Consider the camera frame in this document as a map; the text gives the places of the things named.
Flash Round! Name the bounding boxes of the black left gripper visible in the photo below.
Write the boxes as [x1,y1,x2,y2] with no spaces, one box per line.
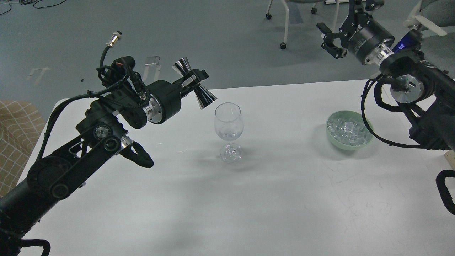
[144,69,209,124]

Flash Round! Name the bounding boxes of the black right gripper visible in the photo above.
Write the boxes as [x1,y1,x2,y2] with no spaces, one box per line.
[316,0,395,65]

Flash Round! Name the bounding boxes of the steel double jigger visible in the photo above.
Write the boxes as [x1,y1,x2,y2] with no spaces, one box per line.
[172,57,217,109]

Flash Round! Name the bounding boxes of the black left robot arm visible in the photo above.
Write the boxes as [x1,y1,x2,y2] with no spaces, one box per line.
[1,31,216,256]

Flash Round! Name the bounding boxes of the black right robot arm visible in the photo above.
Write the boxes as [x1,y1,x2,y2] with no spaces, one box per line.
[317,0,455,150]

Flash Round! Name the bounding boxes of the clear wine glass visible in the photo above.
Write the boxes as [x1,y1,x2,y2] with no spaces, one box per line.
[214,102,244,163]

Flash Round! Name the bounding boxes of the pile of clear ice cubes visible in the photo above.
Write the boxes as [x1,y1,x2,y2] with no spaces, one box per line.
[327,117,372,147]

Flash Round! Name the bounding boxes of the silver floor socket plate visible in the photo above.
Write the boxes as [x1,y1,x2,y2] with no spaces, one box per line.
[144,55,160,66]

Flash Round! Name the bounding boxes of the green bowl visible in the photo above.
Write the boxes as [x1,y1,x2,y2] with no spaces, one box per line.
[325,110,373,151]

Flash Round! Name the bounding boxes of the black floor cables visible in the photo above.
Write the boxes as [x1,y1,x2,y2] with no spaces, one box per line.
[0,0,67,15]

